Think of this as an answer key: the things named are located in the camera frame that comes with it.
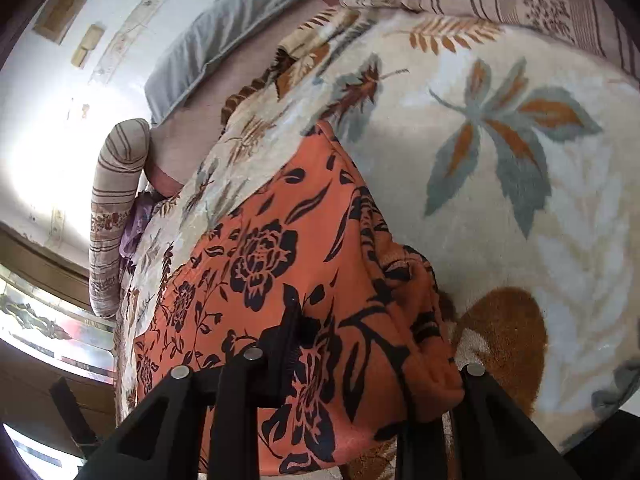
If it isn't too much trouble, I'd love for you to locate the brown wooden window frame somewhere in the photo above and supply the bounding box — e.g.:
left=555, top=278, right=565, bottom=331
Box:
left=0, top=222, right=96, bottom=291

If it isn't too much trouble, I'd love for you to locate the large beige wall plaque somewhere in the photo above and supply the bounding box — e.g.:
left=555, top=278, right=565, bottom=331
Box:
left=32, top=0, right=107, bottom=43

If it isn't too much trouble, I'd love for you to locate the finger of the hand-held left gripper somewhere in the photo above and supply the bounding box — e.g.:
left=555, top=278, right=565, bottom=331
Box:
left=49, top=376, right=98, bottom=448

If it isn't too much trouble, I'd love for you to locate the pink bed sheet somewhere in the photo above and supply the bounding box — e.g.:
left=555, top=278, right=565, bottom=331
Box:
left=147, top=0, right=341, bottom=198

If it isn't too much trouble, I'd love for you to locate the striped floral bolster pillow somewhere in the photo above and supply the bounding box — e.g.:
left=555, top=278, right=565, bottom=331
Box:
left=89, top=118, right=152, bottom=319

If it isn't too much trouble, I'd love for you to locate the stained glass window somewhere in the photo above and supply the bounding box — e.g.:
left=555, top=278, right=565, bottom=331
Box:
left=0, top=265, right=118, bottom=381

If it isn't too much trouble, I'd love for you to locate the grey pillow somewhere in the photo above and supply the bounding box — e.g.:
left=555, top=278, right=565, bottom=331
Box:
left=144, top=0, right=346, bottom=128

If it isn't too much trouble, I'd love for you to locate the orange floral shirt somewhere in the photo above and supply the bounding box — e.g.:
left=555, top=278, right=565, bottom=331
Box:
left=132, top=120, right=466, bottom=478

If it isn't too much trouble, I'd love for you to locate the leaf print bedspread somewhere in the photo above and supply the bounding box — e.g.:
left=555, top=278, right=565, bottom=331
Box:
left=112, top=5, right=640, bottom=480

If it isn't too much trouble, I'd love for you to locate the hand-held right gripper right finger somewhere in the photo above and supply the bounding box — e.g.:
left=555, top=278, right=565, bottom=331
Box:
left=395, top=362, right=583, bottom=480

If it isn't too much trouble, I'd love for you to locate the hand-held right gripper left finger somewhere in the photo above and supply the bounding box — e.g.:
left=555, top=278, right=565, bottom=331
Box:
left=87, top=297, right=303, bottom=480

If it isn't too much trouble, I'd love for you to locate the small beige wall plaque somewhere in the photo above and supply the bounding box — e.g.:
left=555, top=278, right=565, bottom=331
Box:
left=70, top=22, right=106, bottom=68

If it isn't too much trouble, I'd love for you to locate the purple cloth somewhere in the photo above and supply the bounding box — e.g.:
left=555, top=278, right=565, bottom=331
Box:
left=119, top=192, right=161, bottom=261

